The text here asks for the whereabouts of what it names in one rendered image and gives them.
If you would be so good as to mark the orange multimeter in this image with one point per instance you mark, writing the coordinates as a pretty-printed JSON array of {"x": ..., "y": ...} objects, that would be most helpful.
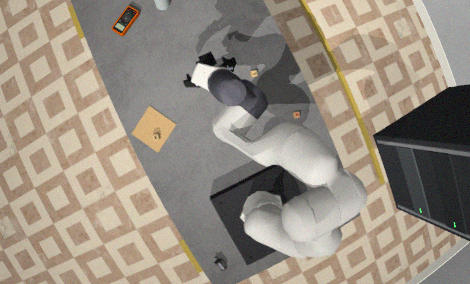
[{"x": 125, "y": 20}]

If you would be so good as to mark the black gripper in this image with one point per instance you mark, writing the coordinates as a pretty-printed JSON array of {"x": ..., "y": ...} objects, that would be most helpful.
[{"x": 226, "y": 63}]

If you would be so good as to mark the white bottle with blue cap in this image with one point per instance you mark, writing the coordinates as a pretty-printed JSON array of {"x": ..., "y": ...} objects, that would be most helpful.
[{"x": 162, "y": 4}]

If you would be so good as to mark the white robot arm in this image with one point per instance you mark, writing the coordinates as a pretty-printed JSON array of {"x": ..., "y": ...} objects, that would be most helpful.
[{"x": 309, "y": 217}]

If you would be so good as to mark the orange mat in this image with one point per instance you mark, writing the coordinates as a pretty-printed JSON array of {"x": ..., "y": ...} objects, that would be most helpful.
[{"x": 153, "y": 122}]

